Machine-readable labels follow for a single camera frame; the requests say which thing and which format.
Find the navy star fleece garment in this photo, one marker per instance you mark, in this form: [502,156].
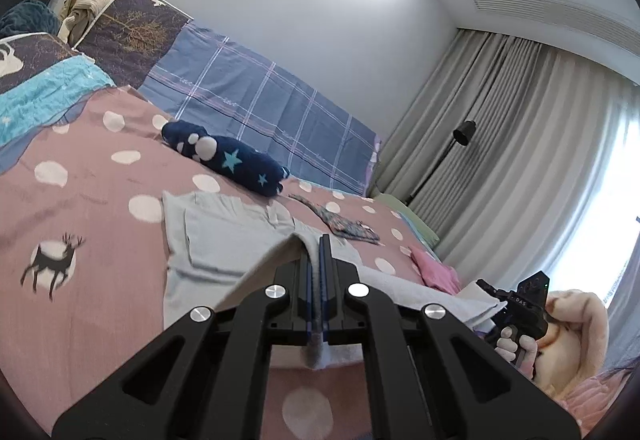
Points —
[235,160]

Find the light grey long-sleeve shirt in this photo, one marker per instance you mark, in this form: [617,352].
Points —
[220,240]

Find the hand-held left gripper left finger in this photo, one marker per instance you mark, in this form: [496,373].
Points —
[305,280]

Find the person's pink quilted clothing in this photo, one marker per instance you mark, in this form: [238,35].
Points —
[600,395]

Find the turquoise blanket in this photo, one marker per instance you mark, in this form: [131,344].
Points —
[45,95]

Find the grey pleated curtain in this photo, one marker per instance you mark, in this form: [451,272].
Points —
[525,145]

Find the folded floral pants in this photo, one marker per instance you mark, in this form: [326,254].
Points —
[345,225]

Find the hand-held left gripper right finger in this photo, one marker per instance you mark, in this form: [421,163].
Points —
[327,280]

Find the green pillow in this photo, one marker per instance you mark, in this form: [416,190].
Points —
[410,220]

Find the black floor lamp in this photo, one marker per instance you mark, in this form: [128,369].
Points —
[465,133]

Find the person's right hand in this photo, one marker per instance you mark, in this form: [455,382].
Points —
[506,340]

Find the dark tree-print pillow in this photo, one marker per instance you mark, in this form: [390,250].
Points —
[130,35]

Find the beige cloth pile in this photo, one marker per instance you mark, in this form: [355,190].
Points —
[90,3]

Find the blue plaid headboard cover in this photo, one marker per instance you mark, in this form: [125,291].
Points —
[260,100]

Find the dark teal fuzzy blanket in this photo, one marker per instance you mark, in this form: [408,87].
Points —
[27,18]

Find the folded pink garment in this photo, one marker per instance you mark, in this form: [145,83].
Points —
[435,272]

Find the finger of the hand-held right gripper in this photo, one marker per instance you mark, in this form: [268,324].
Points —
[492,292]

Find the dark deer-print pillow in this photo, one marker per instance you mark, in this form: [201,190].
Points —
[30,60]

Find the white ceiling air vent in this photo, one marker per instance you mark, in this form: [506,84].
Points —
[550,13]

